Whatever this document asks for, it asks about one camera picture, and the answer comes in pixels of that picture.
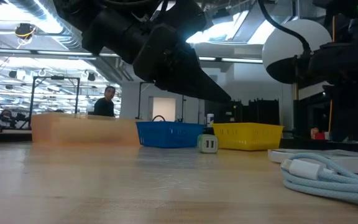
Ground wooden background table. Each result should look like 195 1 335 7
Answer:
0 128 32 146

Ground yellow hanging cable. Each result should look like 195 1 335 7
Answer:
328 15 336 133

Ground bright white door panel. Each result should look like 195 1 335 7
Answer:
152 96 177 122

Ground green white USB charger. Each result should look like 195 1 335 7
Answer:
196 133 219 154

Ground black camera rig frame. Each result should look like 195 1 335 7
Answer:
29 75 81 129
138 81 186 123

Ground black background cabinets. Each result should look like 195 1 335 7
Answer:
203 98 281 125

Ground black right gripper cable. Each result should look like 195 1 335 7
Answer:
257 0 312 55

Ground yellow plastic basket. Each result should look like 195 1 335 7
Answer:
211 122 285 152

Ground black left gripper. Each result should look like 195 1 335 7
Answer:
132 0 232 103

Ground person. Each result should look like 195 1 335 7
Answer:
93 86 117 118
0 109 14 121

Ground small red box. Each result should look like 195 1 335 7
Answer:
311 127 326 141

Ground light blue braided cable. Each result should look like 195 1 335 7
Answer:
280 152 358 210

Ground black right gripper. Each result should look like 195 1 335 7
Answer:
293 41 358 142

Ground blue plastic basket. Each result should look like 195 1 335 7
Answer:
135 121 205 149

